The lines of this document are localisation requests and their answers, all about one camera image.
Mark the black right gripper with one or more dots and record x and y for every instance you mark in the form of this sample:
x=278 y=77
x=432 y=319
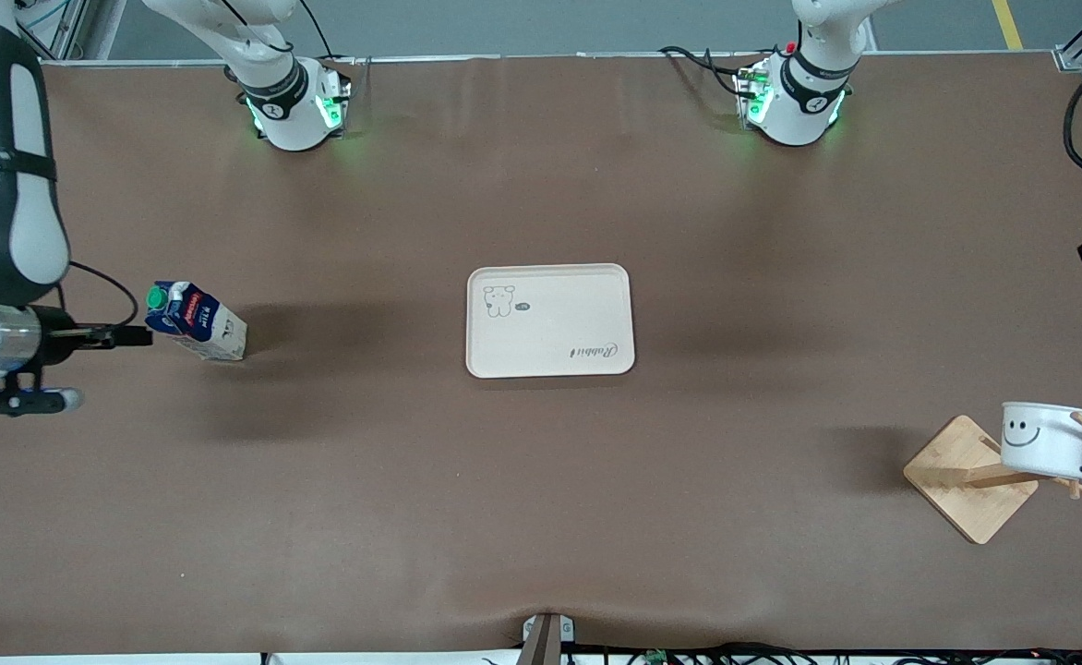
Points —
x=59 y=344

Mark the blue white milk carton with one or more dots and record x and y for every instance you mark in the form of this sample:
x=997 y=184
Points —
x=195 y=323

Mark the white smiley enamel cup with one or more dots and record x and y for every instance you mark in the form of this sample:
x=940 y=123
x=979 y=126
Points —
x=1044 y=439

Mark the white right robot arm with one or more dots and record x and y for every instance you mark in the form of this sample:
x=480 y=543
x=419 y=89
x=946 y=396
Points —
x=6 y=212

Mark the wooden cup rack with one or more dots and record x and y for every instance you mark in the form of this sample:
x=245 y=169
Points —
x=956 y=471

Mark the beige plastic tray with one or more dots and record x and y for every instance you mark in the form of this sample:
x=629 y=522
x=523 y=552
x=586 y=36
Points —
x=550 y=323

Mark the small green connector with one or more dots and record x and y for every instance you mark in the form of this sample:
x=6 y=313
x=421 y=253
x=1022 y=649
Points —
x=656 y=657

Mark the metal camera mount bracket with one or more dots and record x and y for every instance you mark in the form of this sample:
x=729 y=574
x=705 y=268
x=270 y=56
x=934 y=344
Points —
x=548 y=637

